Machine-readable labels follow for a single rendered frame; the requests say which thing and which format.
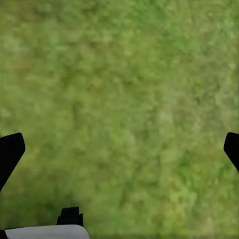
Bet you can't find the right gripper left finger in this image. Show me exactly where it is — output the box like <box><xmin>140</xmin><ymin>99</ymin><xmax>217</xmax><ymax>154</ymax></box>
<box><xmin>0</xmin><ymin>132</ymin><xmax>25</xmax><ymax>191</ymax></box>

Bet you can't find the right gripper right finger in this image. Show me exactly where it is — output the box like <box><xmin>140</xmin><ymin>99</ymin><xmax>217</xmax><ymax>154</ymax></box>
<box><xmin>224</xmin><ymin>132</ymin><xmax>239</xmax><ymax>172</ymax></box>

